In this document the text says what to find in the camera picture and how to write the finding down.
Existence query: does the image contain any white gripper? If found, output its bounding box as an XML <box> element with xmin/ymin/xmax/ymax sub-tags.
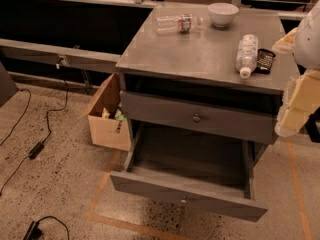
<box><xmin>272</xmin><ymin>0</ymin><xmax>320</xmax><ymax>137</ymax></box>

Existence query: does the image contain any blue label plastic water bottle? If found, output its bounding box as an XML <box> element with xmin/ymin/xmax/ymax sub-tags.
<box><xmin>236</xmin><ymin>34</ymin><xmax>258</xmax><ymax>79</ymax></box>

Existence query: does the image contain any closed grey upper drawer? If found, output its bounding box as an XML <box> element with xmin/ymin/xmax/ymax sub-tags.
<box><xmin>120</xmin><ymin>91</ymin><xmax>277</xmax><ymax>144</ymax></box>

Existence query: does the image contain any grey wooden drawer cabinet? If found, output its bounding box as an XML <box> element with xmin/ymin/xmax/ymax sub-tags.
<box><xmin>109</xmin><ymin>3</ymin><xmax>301</xmax><ymax>223</ymax></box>

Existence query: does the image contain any open grey middle drawer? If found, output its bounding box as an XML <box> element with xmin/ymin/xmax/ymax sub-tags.
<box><xmin>111</xmin><ymin>124</ymin><xmax>268</xmax><ymax>222</ymax></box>

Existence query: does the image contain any clear empty plastic bottle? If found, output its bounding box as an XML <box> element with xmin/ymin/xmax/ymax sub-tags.
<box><xmin>154</xmin><ymin>14</ymin><xmax>203</xmax><ymax>34</ymax></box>

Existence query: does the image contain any black snack bar packet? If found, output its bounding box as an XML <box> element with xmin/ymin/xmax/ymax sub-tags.
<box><xmin>255</xmin><ymin>49</ymin><xmax>276</xmax><ymax>74</ymax></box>

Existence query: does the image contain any white ceramic bowl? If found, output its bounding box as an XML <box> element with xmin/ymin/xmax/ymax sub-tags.
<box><xmin>208</xmin><ymin>3</ymin><xmax>239</xmax><ymax>27</ymax></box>

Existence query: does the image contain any open cardboard box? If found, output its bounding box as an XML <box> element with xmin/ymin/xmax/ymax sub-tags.
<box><xmin>79</xmin><ymin>73</ymin><xmax>131</xmax><ymax>151</ymax></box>

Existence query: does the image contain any grey metal railing beam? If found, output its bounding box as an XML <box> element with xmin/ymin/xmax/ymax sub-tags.
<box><xmin>0</xmin><ymin>39</ymin><xmax>120</xmax><ymax>73</ymax></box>

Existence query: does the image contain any black power adapter with cable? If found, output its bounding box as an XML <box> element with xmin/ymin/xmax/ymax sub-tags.
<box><xmin>0</xmin><ymin>80</ymin><xmax>69</xmax><ymax>196</ymax></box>

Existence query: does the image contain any black plug with cable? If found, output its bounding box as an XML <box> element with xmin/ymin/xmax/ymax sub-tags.
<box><xmin>23</xmin><ymin>215</ymin><xmax>70</xmax><ymax>240</ymax></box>

